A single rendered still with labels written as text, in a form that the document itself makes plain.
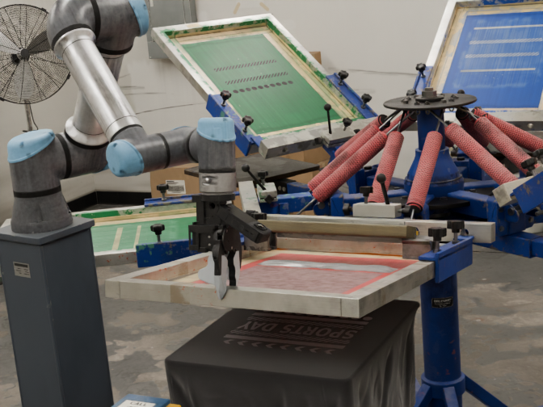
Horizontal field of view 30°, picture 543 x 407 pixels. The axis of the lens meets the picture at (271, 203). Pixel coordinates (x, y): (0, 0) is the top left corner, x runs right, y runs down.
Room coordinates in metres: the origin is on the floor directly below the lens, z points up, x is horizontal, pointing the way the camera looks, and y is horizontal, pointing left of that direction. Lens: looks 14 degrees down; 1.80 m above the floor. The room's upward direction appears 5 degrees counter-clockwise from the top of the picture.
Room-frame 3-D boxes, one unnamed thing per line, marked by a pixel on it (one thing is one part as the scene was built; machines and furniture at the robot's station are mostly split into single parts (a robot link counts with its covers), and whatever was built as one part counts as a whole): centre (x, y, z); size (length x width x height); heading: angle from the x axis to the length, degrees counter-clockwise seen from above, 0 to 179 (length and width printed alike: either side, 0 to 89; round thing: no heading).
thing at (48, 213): (2.45, 0.57, 1.25); 0.15 x 0.15 x 0.10
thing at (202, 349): (2.24, -0.03, 0.95); 0.48 x 0.44 x 0.01; 153
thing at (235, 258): (2.00, 0.11, 1.18); 0.06 x 0.03 x 0.09; 63
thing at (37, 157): (2.45, 0.57, 1.37); 0.13 x 0.12 x 0.14; 125
